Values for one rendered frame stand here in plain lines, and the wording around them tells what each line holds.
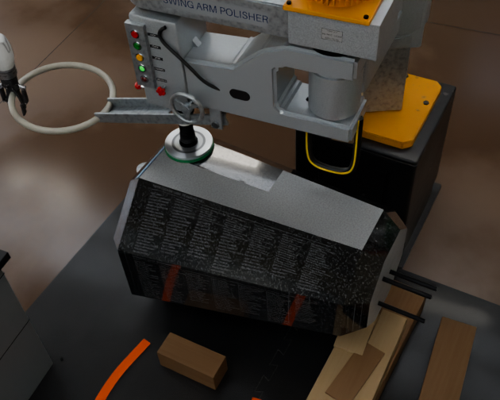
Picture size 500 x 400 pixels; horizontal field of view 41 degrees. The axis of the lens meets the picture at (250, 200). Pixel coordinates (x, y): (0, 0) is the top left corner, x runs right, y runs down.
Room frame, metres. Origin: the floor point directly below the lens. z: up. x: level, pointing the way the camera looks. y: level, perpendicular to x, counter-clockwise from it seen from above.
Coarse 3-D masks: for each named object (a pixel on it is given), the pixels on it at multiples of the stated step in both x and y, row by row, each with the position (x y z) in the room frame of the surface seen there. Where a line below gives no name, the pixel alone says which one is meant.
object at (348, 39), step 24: (144, 0) 2.11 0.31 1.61; (168, 0) 2.06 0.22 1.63; (192, 0) 2.02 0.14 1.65; (216, 0) 1.98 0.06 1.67; (240, 0) 1.94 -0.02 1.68; (264, 0) 1.91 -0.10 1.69; (384, 0) 1.85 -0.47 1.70; (240, 24) 1.94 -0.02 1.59; (264, 24) 1.90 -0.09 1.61; (288, 24) 1.85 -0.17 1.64; (312, 24) 1.81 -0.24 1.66; (336, 24) 1.78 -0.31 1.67; (384, 24) 1.76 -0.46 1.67; (336, 48) 1.77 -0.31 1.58; (360, 48) 1.74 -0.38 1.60
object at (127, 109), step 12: (120, 108) 2.40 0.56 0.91; (132, 108) 2.37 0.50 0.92; (144, 108) 2.34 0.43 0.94; (156, 108) 2.31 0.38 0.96; (168, 108) 2.28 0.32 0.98; (108, 120) 2.31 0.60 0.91; (120, 120) 2.28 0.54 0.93; (132, 120) 2.25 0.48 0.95; (144, 120) 2.22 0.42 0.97; (156, 120) 2.19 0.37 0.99; (168, 120) 2.17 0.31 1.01; (180, 120) 2.14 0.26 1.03; (204, 120) 2.09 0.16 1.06
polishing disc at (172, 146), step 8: (200, 128) 2.28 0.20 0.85; (168, 136) 2.25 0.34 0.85; (176, 136) 2.24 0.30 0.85; (200, 136) 2.23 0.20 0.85; (208, 136) 2.23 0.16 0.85; (168, 144) 2.19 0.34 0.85; (176, 144) 2.19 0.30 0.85; (200, 144) 2.17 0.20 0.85; (208, 144) 2.17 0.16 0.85; (168, 152) 2.14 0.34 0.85; (176, 152) 2.14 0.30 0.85; (184, 152) 2.13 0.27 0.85; (192, 152) 2.13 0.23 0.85; (200, 152) 2.12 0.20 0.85
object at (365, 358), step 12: (372, 324) 1.56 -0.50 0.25; (348, 336) 1.51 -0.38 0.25; (360, 336) 1.51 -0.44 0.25; (348, 348) 1.45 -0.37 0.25; (360, 348) 1.45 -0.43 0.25; (372, 348) 1.44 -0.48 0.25; (348, 360) 1.39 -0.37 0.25; (360, 360) 1.39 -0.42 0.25; (372, 360) 1.39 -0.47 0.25; (348, 372) 1.34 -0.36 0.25; (360, 372) 1.34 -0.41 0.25; (336, 384) 1.29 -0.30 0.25; (348, 384) 1.29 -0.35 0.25; (360, 384) 1.28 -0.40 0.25; (336, 396) 1.24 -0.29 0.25; (348, 396) 1.23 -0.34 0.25
